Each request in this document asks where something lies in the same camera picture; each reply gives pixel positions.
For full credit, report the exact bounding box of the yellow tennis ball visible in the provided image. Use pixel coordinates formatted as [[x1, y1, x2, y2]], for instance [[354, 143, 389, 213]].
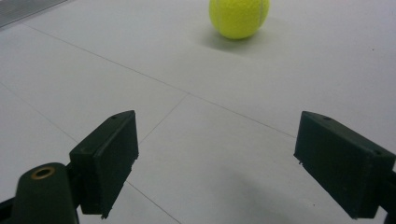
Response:
[[208, 0, 271, 40]]

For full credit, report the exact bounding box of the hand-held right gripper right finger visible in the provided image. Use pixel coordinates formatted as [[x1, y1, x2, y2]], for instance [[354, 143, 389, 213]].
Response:
[[293, 110, 396, 220]]

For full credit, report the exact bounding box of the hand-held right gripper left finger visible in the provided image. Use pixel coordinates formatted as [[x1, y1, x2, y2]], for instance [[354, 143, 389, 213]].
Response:
[[68, 109, 140, 219]]

